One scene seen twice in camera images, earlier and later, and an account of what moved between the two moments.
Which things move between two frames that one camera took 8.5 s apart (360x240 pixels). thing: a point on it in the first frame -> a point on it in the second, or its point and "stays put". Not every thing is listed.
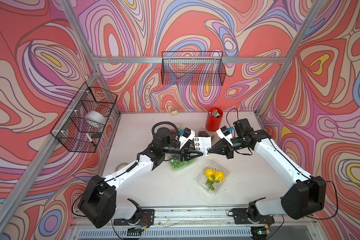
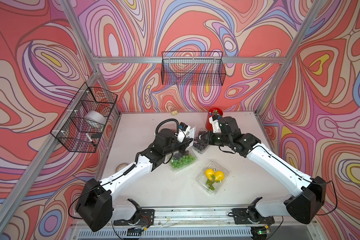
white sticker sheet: x=203 y=144 -> x=192 y=133
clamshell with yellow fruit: x=212 y=177 stays put
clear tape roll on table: x=120 y=166 stays put
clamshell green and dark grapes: x=177 y=165 stays put
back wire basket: x=193 y=68 stays put
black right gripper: x=225 y=148 -> x=210 y=141
